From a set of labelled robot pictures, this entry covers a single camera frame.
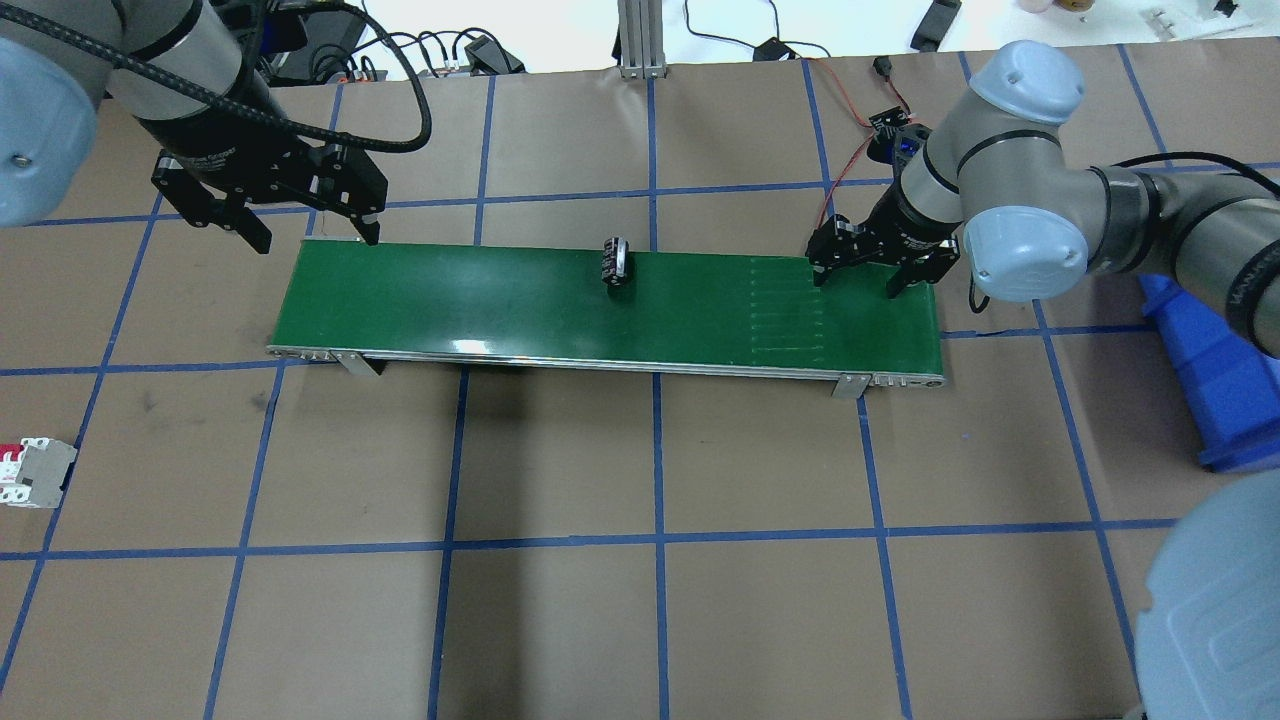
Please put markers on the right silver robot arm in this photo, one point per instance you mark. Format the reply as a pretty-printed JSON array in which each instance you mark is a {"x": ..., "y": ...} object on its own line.
[{"x": 1000, "y": 531}]

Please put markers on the aluminium frame post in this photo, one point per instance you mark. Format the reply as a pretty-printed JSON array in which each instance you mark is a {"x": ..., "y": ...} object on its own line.
[{"x": 640, "y": 40}]

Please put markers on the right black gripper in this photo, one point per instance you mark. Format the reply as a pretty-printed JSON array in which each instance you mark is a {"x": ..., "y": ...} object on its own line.
[{"x": 903, "y": 233}]

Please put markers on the white red circuit breaker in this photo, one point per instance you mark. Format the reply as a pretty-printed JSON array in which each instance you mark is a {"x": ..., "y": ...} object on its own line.
[{"x": 34, "y": 472}]

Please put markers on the blue plastic bin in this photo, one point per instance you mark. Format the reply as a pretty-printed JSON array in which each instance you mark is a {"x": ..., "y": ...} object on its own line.
[{"x": 1231, "y": 388}]

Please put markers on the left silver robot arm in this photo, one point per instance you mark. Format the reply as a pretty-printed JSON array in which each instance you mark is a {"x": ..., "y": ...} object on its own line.
[{"x": 188, "y": 73}]

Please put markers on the black cylindrical capacitor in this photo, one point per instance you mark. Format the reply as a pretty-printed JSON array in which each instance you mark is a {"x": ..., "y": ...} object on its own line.
[{"x": 616, "y": 263}]

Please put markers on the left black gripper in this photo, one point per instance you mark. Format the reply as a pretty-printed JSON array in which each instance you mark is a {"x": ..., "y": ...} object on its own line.
[{"x": 213, "y": 157}]

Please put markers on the green conveyor belt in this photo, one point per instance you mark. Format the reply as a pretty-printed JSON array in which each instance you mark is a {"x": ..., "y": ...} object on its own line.
[{"x": 753, "y": 316}]

